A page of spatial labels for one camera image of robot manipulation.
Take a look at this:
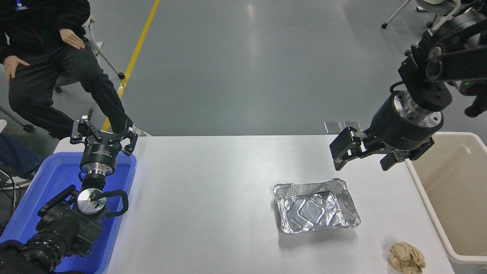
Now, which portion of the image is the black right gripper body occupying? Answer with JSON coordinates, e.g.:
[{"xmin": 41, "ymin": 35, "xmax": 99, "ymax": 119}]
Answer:
[{"xmin": 366, "ymin": 93, "xmax": 444, "ymax": 152}]

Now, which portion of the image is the silver foil tray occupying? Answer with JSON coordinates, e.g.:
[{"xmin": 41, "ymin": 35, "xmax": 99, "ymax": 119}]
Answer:
[{"xmin": 273, "ymin": 178, "xmax": 361, "ymax": 234}]

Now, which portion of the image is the blue plastic tray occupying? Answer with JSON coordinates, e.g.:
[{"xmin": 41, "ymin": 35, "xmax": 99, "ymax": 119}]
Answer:
[{"xmin": 0, "ymin": 151, "xmax": 137, "ymax": 274}]

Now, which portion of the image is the person's right hand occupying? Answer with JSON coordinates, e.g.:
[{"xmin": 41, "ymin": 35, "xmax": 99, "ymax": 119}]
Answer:
[{"xmin": 3, "ymin": 56, "xmax": 30, "ymax": 83}]

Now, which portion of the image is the person's left hand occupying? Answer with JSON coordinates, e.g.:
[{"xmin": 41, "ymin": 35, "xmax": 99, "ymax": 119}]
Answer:
[{"xmin": 59, "ymin": 29, "xmax": 86, "ymax": 50}]

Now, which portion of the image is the crumpled tan paper ball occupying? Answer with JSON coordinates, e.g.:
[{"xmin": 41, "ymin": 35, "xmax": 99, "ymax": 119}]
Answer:
[{"xmin": 388, "ymin": 242, "xmax": 426, "ymax": 274}]

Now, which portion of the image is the person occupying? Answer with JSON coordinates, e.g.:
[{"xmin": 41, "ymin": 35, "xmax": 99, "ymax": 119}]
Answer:
[
  {"xmin": 0, "ymin": 120, "xmax": 44, "ymax": 190},
  {"xmin": 0, "ymin": 0, "xmax": 151, "ymax": 140}
]

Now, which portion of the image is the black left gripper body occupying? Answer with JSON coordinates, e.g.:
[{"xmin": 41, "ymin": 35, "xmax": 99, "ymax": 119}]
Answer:
[{"xmin": 80, "ymin": 138, "xmax": 122, "ymax": 170}]

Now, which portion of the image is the black floor cable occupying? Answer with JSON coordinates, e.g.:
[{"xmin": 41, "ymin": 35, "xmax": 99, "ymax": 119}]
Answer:
[{"xmin": 0, "ymin": 179, "xmax": 19, "ymax": 229}]

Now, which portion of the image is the large pale bin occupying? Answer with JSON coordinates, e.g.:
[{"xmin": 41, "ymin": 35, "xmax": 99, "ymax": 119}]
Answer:
[{"xmin": 404, "ymin": 132, "xmax": 487, "ymax": 264}]

